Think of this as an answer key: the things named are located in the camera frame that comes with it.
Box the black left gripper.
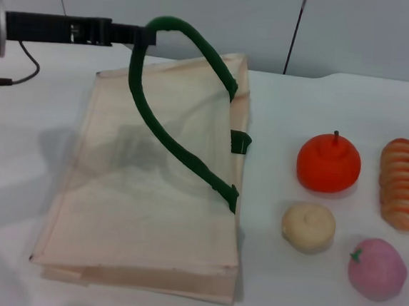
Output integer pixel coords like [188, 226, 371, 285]
[3, 9, 160, 55]

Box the thin dark rod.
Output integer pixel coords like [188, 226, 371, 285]
[281, 0, 309, 77]

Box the pink peach toy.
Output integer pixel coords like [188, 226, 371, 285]
[344, 235, 409, 305]

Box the white handbag with green handle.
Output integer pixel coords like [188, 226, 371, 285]
[26, 5, 264, 306]

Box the sliced bread loaf toy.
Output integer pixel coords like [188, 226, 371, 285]
[373, 136, 409, 233]

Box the orange toy fruit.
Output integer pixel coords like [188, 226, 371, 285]
[294, 127, 365, 197]

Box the cream round bun toy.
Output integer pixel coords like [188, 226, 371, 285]
[278, 199, 339, 257]

